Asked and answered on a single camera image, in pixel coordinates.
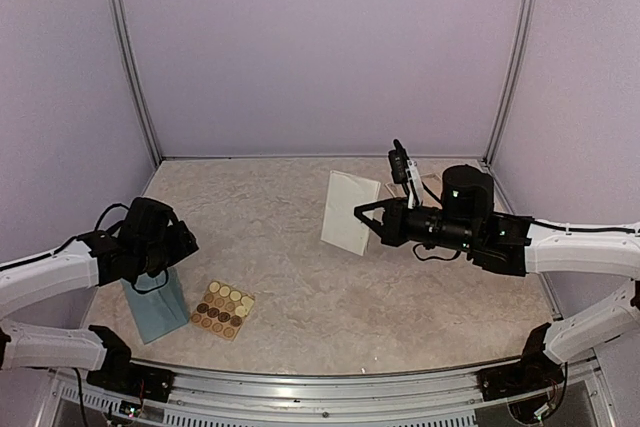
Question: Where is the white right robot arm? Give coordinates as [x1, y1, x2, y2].
[354, 165, 639, 391]

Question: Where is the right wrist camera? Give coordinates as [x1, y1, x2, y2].
[388, 139, 425, 209]

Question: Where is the aluminium front rail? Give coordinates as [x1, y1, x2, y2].
[36, 355, 615, 426]

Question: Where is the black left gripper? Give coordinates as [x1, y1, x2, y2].
[137, 220, 198, 278]

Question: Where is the right aluminium frame post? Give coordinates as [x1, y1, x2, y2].
[482, 0, 536, 169]

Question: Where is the beige lined letter paper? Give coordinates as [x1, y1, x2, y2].
[321, 170, 381, 256]

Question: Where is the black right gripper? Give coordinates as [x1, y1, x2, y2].
[354, 197, 478, 254]

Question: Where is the left aluminium frame post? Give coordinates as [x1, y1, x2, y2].
[108, 0, 164, 168]

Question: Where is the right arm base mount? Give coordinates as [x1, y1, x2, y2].
[477, 323, 566, 401]

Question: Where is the aluminium frame post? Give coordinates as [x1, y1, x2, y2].
[482, 0, 536, 169]
[108, 0, 164, 168]

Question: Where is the round sticker seal sheet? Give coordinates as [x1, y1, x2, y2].
[189, 280, 255, 341]

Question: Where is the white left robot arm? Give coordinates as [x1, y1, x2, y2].
[1, 197, 198, 392]

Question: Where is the left camera black cable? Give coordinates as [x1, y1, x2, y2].
[93, 201, 131, 233]

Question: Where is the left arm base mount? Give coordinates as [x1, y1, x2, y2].
[86, 325, 175, 403]

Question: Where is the teal blue envelope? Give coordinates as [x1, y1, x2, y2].
[121, 267, 190, 344]

